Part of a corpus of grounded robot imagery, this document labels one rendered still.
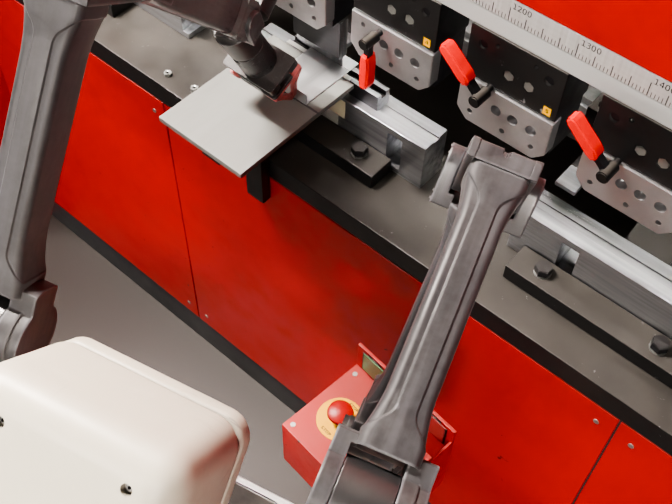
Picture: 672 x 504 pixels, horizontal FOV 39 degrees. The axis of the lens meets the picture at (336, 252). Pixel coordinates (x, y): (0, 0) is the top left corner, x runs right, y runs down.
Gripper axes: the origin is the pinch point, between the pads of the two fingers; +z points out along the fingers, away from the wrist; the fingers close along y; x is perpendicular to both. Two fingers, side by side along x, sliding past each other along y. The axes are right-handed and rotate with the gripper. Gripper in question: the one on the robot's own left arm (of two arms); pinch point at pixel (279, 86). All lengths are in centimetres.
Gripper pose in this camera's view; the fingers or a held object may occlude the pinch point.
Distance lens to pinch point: 154.4
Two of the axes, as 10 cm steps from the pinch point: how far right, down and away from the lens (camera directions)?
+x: -5.9, 8.1, -0.5
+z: 2.8, 2.6, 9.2
